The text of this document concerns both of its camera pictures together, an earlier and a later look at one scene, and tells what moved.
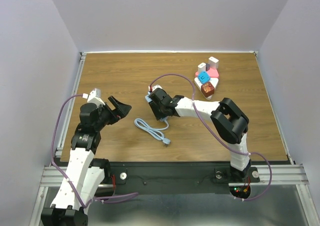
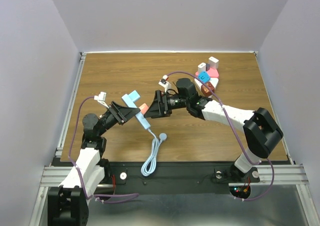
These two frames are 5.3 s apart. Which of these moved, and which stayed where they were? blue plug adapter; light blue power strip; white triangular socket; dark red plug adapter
Moved: light blue power strip
Stayed: dark red plug adapter; white triangular socket; blue plug adapter
